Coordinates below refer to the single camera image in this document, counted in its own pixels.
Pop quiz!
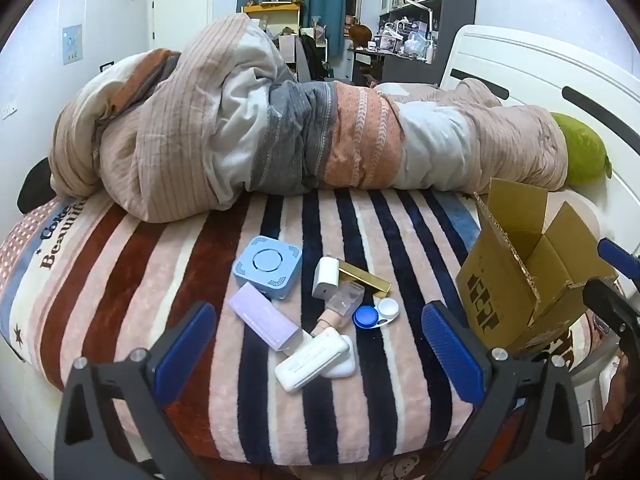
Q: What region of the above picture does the white door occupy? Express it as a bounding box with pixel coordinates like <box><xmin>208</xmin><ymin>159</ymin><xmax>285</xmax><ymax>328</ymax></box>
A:
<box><xmin>150</xmin><ymin>0</ymin><xmax>211</xmax><ymax>53</ymax></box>

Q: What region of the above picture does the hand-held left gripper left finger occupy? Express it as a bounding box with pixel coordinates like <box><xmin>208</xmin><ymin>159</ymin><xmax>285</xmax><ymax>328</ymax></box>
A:
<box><xmin>54</xmin><ymin>301</ymin><xmax>217</xmax><ymax>480</ymax></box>

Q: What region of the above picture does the white bed headboard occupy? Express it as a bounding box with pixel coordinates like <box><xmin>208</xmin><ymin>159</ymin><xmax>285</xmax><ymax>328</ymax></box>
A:
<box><xmin>440</xmin><ymin>24</ymin><xmax>640</xmax><ymax>281</ymax></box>

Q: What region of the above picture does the clear plastic bag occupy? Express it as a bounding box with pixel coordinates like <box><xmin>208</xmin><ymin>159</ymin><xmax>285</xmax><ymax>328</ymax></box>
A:
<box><xmin>402</xmin><ymin>30</ymin><xmax>429</xmax><ymax>56</ymax></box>

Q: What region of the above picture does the dark plush object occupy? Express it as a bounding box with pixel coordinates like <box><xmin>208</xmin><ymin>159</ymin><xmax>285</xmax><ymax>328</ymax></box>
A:
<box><xmin>17</xmin><ymin>157</ymin><xmax>53</xmax><ymax>213</ymax></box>

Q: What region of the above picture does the green plush toy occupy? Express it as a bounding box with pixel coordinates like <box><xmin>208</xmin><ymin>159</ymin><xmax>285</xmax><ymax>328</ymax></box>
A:
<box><xmin>550</xmin><ymin>112</ymin><xmax>613</xmax><ymax>188</ymax></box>

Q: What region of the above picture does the dark desk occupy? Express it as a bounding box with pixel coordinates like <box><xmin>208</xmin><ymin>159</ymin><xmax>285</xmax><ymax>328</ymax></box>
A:
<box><xmin>350</xmin><ymin>45</ymin><xmax>442</xmax><ymax>86</ymax></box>

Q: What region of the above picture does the white earbuds case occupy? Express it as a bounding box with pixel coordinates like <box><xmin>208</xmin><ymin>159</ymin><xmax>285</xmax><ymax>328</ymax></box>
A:
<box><xmin>320</xmin><ymin>347</ymin><xmax>357</xmax><ymax>378</ymax></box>

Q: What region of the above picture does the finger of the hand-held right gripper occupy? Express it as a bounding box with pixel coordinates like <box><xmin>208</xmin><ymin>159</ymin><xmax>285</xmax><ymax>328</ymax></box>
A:
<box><xmin>597</xmin><ymin>237</ymin><xmax>640</xmax><ymax>282</ymax></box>
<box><xmin>582</xmin><ymin>277</ymin><xmax>640</xmax><ymax>348</ymax></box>

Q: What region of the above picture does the yellow cabinet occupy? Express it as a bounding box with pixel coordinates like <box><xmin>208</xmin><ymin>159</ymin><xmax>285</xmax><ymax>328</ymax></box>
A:
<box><xmin>242</xmin><ymin>2</ymin><xmax>301</xmax><ymax>31</ymax></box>

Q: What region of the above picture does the brown plush bear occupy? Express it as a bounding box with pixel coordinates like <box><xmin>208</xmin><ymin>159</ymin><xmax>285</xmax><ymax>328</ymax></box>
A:
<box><xmin>348</xmin><ymin>24</ymin><xmax>372</xmax><ymax>50</ymax></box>

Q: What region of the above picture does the person's right hand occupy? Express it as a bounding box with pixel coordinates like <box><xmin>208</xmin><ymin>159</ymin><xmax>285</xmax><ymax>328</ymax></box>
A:
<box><xmin>601</xmin><ymin>352</ymin><xmax>640</xmax><ymax>433</ymax></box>

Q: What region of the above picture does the brown cardboard box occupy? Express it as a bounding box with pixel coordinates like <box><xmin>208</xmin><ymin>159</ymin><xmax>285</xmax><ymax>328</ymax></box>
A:
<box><xmin>456</xmin><ymin>177</ymin><xmax>618</xmax><ymax>358</ymax></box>

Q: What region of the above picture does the striped patchwork duvet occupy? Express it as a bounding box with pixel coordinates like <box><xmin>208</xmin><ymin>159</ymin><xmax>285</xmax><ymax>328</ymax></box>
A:
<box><xmin>47</xmin><ymin>12</ymin><xmax>571</xmax><ymax>223</ymax></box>

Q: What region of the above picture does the white charger adapter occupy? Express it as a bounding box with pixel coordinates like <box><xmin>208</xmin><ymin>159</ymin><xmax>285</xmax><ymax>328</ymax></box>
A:
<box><xmin>312</xmin><ymin>256</ymin><xmax>342</xmax><ymax>299</ymax></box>

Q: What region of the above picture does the clear bottle with pink pump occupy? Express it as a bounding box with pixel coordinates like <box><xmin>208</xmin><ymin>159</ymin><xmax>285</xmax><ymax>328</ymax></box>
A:
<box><xmin>310</xmin><ymin>281</ymin><xmax>365</xmax><ymax>338</ymax></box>

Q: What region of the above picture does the blue and white lens case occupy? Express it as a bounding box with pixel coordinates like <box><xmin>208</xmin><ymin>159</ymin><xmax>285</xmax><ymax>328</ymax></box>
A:
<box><xmin>352</xmin><ymin>298</ymin><xmax>401</xmax><ymax>331</ymax></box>

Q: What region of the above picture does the lilac rectangular box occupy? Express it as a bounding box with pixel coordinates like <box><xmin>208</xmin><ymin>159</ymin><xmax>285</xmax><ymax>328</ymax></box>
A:
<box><xmin>228</xmin><ymin>282</ymin><xmax>301</xmax><ymax>352</ymax></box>

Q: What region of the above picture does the white oblong case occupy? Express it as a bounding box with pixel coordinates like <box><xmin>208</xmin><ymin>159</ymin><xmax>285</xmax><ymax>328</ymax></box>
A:
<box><xmin>274</xmin><ymin>332</ymin><xmax>352</xmax><ymax>392</ymax></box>

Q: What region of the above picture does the gold rectangular box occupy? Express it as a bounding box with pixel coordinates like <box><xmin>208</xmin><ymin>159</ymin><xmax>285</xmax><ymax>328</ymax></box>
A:
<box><xmin>336</xmin><ymin>259</ymin><xmax>392</xmax><ymax>297</ymax></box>

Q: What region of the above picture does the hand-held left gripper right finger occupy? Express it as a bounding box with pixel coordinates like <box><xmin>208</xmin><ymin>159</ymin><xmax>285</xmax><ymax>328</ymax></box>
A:
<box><xmin>421</xmin><ymin>301</ymin><xmax>586</xmax><ymax>480</ymax></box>

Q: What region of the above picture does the blue square plastic device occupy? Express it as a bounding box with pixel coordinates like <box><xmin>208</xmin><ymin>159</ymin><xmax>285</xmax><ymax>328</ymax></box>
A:
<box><xmin>233</xmin><ymin>235</ymin><xmax>304</xmax><ymax>301</ymax></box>

